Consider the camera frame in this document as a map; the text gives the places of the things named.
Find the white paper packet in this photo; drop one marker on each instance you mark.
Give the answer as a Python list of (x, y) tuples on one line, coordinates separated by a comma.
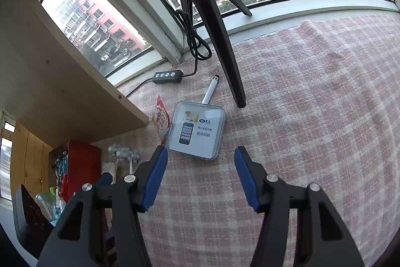
[(108, 171)]

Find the white window frame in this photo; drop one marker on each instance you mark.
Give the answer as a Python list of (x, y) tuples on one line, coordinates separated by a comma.
[(162, 32)]

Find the light wooden board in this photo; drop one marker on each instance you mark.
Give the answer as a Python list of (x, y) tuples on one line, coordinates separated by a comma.
[(62, 82)]

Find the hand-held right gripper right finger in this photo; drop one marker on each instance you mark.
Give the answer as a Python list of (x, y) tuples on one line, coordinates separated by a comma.
[(247, 179)]

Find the clear plastic box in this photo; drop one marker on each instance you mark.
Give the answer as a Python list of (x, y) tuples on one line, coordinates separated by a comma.
[(195, 129)]

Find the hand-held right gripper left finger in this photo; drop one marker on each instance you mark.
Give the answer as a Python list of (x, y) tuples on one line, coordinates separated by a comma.
[(154, 179)]

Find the dark flat board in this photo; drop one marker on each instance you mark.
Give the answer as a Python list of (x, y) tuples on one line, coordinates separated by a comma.
[(31, 223)]

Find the red snack packet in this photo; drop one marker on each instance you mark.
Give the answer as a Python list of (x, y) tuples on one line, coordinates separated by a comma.
[(161, 121)]

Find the wooden wall panel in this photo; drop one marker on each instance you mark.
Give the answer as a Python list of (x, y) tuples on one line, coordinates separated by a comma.
[(31, 160)]

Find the white massager with grey balls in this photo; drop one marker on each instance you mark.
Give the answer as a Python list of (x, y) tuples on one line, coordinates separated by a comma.
[(123, 152)]

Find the pink plaid desktop cloth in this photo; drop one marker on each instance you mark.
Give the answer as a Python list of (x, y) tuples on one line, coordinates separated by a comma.
[(312, 98)]

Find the black tripod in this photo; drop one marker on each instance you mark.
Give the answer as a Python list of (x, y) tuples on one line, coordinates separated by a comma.
[(222, 41)]

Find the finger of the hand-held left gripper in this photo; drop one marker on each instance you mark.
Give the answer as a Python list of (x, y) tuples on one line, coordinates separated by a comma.
[(104, 179)]

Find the white stylus pen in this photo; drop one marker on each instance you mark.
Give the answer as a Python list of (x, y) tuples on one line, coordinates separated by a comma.
[(210, 90)]

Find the red cardboard box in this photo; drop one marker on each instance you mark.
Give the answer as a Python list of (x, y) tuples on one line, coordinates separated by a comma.
[(82, 167)]

